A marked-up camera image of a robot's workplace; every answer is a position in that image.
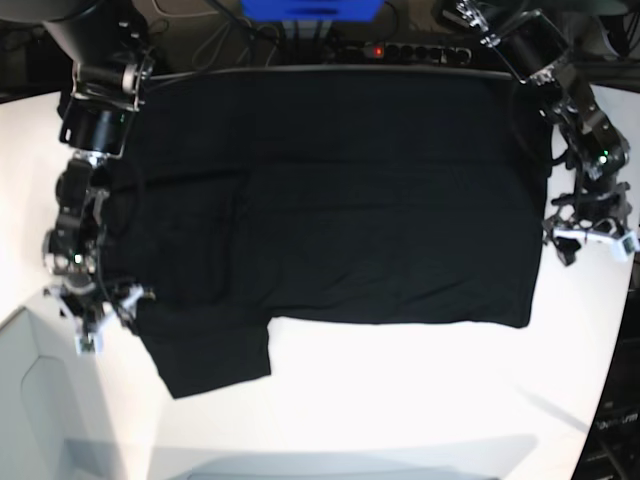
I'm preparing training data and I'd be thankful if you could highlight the grey bin at table corner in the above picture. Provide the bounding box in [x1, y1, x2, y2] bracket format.
[1, 308, 127, 479]

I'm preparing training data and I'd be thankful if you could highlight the black T-shirt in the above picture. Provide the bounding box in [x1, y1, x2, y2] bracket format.
[97, 71, 552, 399]

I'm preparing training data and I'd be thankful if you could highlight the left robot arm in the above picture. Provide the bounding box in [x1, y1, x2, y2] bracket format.
[456, 1, 639, 266]

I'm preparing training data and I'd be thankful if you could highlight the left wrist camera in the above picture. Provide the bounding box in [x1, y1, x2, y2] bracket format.
[611, 231, 640, 262]

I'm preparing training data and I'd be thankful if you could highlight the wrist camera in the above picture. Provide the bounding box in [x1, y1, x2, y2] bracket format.
[611, 231, 640, 262]
[74, 327, 103, 356]

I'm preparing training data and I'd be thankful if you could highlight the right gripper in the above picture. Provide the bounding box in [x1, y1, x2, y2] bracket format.
[43, 281, 155, 335]

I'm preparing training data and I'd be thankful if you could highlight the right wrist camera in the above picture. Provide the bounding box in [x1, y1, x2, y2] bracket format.
[74, 327, 103, 356]

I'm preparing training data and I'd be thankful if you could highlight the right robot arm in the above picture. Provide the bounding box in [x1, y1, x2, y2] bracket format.
[42, 1, 154, 354]

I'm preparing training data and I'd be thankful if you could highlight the blue plastic box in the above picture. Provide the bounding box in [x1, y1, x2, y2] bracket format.
[241, 0, 384, 22]

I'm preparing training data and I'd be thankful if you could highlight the black power strip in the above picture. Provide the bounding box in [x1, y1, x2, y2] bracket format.
[336, 43, 472, 67]

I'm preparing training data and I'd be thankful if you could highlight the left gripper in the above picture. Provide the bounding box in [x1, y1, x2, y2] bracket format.
[543, 187, 634, 266]

